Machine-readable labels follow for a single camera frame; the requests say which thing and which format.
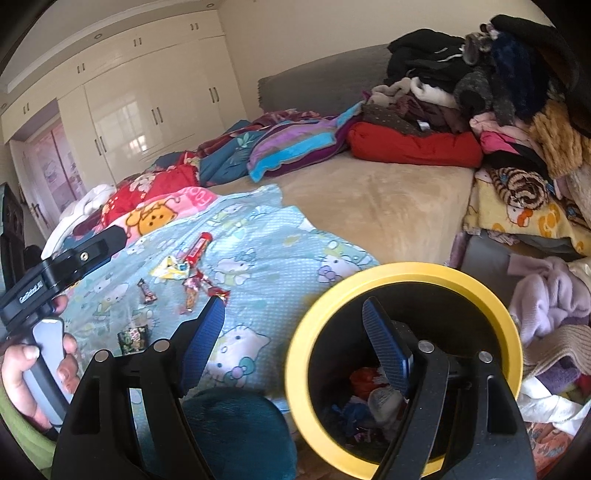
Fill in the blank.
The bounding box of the cream plush garment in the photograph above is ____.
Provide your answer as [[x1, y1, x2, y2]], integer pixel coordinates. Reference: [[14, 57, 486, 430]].
[[561, 161, 591, 217]]

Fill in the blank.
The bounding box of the cream wardrobe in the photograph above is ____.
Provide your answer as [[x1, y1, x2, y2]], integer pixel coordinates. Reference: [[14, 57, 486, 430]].
[[0, 9, 252, 185]]

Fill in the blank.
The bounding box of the light blue cat print blanket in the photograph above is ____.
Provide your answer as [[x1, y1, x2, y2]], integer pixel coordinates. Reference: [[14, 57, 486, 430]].
[[60, 185, 382, 416]]

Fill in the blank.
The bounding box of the person's left forearm green sleeve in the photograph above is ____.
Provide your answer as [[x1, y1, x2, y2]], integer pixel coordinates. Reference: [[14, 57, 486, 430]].
[[0, 392, 56, 468]]

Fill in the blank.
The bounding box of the black chair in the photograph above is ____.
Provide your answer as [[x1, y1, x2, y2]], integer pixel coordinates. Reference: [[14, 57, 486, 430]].
[[0, 182, 28, 296]]

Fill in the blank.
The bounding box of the tiger striped garment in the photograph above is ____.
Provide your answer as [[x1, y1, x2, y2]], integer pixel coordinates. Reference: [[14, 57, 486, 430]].
[[489, 167, 548, 208]]

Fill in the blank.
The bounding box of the grey cloth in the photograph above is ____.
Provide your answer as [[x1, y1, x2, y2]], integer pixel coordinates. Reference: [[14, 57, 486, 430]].
[[459, 233, 522, 278]]

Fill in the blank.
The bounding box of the yellow white wrapper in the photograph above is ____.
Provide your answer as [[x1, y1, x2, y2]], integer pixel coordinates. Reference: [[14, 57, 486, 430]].
[[150, 255, 190, 281]]

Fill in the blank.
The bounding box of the pink decorated door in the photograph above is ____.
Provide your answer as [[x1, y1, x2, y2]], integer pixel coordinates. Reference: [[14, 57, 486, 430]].
[[9, 122, 86, 232]]

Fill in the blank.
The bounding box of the pink garment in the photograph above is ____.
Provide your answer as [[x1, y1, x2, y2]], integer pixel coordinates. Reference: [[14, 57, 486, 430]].
[[468, 111, 536, 155]]

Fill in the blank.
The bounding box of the red floral quilt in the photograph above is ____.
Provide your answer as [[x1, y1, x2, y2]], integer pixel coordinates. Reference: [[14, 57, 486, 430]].
[[99, 164, 201, 217]]

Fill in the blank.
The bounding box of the blue wrapper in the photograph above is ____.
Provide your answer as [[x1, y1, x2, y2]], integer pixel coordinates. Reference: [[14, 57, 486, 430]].
[[339, 399, 370, 428]]

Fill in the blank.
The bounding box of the red plastic bag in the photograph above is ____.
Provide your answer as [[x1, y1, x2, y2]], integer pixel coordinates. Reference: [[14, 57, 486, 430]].
[[349, 367, 384, 398]]

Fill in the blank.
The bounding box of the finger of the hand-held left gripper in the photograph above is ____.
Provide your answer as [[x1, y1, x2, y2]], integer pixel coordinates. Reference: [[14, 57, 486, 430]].
[[45, 226, 128, 283]]

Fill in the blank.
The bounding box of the white crumpled cloth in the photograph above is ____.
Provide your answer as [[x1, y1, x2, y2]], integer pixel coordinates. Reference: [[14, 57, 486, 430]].
[[515, 374, 589, 425]]

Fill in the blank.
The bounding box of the purple striped blanket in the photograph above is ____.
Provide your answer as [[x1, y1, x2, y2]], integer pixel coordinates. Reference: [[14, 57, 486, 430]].
[[247, 102, 365, 182]]

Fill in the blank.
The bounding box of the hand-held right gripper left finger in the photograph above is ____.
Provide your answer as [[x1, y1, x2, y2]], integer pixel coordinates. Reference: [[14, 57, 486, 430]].
[[51, 295, 227, 480]]

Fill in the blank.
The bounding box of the brown dotted garment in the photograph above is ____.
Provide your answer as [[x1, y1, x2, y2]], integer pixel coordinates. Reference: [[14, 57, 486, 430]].
[[360, 95, 474, 137]]

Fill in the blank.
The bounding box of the teal leaf print quilt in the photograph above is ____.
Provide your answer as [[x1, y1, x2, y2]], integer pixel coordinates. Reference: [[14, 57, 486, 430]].
[[152, 120, 273, 188]]

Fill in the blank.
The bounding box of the white fleece garment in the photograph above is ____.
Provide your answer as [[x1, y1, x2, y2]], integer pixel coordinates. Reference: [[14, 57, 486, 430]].
[[369, 76, 458, 109]]

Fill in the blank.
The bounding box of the yellow cartoon blanket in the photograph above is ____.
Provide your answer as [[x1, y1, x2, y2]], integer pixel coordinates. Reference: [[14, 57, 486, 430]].
[[462, 168, 591, 257]]

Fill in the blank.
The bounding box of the red snack wrapper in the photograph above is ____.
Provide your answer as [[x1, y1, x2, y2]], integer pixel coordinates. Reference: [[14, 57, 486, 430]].
[[186, 233, 214, 265]]

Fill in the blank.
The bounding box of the beige pillow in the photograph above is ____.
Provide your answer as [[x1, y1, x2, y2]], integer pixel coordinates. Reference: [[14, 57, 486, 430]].
[[210, 150, 476, 273]]

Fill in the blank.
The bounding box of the red folded quilt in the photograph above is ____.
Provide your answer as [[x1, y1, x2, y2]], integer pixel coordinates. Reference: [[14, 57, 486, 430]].
[[347, 121, 483, 169]]

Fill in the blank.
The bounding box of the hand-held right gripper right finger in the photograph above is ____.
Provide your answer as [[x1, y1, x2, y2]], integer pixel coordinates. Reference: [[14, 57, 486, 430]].
[[362, 298, 539, 480]]

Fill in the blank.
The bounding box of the black jacket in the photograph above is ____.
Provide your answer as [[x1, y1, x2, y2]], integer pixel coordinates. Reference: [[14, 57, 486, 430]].
[[385, 28, 467, 86]]

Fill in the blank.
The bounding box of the pink cartoon blanket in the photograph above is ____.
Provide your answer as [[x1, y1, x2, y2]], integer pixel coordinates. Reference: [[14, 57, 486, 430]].
[[111, 185, 220, 236]]

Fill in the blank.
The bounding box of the lilac fleece garment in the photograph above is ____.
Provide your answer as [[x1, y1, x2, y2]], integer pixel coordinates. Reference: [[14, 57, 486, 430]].
[[508, 256, 591, 342]]

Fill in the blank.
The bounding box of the orange print cloth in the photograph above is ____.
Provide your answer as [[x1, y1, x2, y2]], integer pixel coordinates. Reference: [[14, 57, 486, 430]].
[[524, 415, 585, 478]]

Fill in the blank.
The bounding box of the dark shiny candy wrapper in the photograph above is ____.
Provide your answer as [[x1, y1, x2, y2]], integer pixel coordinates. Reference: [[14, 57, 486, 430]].
[[117, 326, 149, 355]]

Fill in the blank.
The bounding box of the tan fluffy garment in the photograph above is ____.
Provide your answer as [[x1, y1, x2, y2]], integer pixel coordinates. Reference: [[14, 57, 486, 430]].
[[529, 99, 587, 178]]

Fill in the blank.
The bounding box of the white cloth bundle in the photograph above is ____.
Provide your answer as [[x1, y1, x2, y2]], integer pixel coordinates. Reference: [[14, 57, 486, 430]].
[[41, 185, 116, 257]]

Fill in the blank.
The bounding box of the grey speckled garment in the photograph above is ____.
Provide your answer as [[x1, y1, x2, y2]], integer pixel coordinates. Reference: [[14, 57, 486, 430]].
[[452, 69, 515, 127]]

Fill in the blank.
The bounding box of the maroon blanket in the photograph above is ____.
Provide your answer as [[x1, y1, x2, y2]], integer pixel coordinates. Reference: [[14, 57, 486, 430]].
[[196, 108, 324, 158]]

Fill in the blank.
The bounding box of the teal round cushion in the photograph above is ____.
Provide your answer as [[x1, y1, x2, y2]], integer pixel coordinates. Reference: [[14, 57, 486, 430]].
[[182, 388, 296, 480]]

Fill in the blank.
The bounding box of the beige knit garment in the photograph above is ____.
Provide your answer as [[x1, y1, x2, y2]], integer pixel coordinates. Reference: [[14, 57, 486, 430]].
[[522, 323, 591, 379]]

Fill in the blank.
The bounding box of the yellow-rimmed black trash bin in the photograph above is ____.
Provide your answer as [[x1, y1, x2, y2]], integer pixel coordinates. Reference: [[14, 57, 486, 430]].
[[285, 261, 525, 478]]

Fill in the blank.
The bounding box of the grey headboard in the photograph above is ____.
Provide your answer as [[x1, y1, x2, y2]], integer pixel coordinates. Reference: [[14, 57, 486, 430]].
[[256, 44, 393, 123]]

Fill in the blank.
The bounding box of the dark blue furry garment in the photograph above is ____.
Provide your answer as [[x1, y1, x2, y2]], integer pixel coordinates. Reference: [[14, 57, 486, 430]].
[[489, 37, 548, 121]]

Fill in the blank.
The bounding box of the black fleece garment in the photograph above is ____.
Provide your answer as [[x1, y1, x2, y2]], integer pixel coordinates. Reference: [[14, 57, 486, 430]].
[[489, 14, 580, 100]]

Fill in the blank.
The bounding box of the person's left hand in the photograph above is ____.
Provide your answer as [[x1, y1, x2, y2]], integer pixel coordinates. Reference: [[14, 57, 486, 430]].
[[0, 294, 80, 432]]

